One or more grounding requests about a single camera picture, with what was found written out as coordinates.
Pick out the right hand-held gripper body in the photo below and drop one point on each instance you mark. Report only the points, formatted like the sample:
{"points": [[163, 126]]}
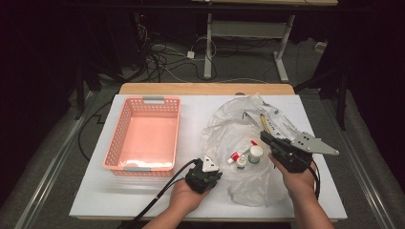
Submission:
{"points": [[310, 143]]}

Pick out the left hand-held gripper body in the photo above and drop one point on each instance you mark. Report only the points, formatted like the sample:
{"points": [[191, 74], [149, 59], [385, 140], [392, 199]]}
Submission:
{"points": [[203, 178]]}

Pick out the white capped jar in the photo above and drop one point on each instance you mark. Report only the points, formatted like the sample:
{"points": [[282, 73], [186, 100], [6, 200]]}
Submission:
{"points": [[255, 154]]}

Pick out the red and white tube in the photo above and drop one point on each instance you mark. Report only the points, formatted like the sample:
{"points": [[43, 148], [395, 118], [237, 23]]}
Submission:
{"points": [[240, 152]]}

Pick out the small white dropper bottle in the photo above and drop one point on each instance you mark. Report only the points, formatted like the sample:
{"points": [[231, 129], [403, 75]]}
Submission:
{"points": [[241, 162]]}

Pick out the clear plastic bag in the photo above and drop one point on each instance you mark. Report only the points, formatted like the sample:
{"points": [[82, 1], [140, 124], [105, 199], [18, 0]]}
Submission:
{"points": [[223, 133]]}

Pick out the pink plastic basket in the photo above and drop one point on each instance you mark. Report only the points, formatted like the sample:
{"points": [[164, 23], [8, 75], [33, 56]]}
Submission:
{"points": [[140, 133]]}

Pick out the person's left hand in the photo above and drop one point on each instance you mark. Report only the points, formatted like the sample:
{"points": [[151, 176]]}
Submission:
{"points": [[184, 198]]}

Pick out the person's right hand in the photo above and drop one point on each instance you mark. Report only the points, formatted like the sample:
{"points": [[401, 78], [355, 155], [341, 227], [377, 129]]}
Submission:
{"points": [[299, 184]]}

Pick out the black stand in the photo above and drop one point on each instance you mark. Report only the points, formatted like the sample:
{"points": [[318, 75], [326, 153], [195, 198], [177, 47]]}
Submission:
{"points": [[342, 101], [79, 95]]}

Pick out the white board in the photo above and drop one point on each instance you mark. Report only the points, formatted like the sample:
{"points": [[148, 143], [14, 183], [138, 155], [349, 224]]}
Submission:
{"points": [[194, 111]]}

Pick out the small white box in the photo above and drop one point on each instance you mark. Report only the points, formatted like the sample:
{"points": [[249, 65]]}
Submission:
{"points": [[320, 46]]}

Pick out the white power adapter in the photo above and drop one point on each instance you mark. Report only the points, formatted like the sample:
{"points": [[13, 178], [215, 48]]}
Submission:
{"points": [[190, 54]]}

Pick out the metal floor rail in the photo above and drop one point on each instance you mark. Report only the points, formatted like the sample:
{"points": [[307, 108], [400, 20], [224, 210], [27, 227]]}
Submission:
{"points": [[359, 168], [51, 165]]}

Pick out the white metal desk frame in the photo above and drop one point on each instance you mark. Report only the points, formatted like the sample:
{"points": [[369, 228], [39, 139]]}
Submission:
{"points": [[208, 47]]}

